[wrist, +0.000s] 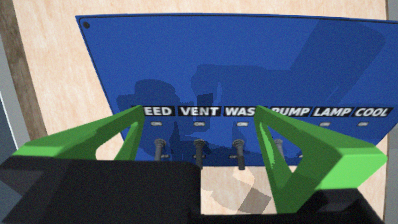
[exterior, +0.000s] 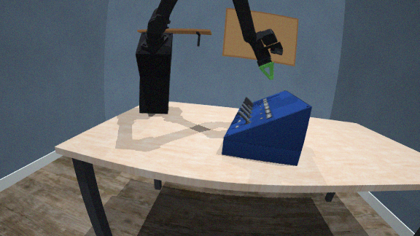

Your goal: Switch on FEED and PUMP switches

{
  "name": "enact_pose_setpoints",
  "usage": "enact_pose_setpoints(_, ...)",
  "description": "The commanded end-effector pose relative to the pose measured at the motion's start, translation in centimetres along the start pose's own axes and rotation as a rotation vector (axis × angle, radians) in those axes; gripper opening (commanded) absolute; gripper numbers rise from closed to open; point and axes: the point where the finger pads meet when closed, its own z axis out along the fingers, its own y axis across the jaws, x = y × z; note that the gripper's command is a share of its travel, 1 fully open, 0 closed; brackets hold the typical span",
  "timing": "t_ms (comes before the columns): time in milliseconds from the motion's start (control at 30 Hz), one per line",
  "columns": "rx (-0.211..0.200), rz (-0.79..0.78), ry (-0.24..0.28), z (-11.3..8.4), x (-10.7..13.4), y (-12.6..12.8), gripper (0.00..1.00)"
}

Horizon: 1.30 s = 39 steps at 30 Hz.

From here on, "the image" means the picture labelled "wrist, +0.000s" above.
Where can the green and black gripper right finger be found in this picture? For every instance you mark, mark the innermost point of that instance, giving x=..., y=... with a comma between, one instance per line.
x=331, y=160

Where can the blue switch panel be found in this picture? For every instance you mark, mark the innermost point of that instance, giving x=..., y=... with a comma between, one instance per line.
x=200, y=76

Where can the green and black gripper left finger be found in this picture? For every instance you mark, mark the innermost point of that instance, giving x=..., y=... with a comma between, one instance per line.
x=82, y=142

